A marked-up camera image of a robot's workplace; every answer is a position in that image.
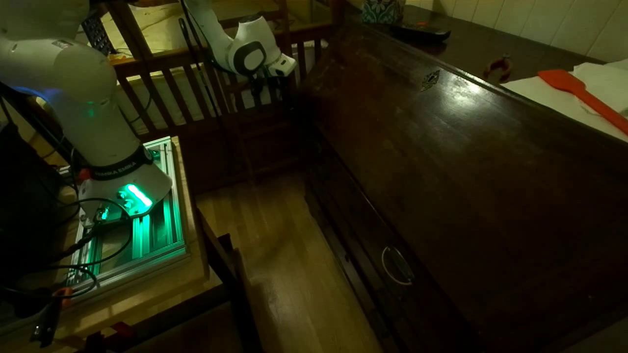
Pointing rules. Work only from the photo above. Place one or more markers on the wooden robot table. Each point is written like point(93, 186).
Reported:
point(189, 276)

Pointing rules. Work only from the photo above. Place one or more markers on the black table foot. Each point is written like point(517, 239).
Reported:
point(229, 276)

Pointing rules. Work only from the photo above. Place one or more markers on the black control box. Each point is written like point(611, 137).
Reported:
point(26, 209)

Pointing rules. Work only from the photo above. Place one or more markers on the red black clamp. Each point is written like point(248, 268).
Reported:
point(50, 321)
point(111, 337)

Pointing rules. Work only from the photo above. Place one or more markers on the patterned tissue box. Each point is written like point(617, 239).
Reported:
point(382, 11)

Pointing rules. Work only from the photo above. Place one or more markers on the black remote control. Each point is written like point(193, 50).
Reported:
point(423, 33)

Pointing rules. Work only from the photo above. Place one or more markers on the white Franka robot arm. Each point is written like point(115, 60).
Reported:
point(85, 111)

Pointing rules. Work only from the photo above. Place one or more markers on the wooden chair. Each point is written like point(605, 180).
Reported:
point(189, 99)

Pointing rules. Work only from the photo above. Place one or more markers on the aluminium mounting frame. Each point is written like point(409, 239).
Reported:
point(158, 237)

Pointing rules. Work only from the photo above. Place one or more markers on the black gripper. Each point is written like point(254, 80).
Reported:
point(272, 86)

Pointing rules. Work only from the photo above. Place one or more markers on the dark wooden secretary desk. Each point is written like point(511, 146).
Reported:
point(497, 197)

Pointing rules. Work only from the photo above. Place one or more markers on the brass keyhole escutcheon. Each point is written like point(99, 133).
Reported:
point(431, 80)

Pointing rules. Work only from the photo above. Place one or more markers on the white paper stack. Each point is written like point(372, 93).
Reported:
point(556, 95)

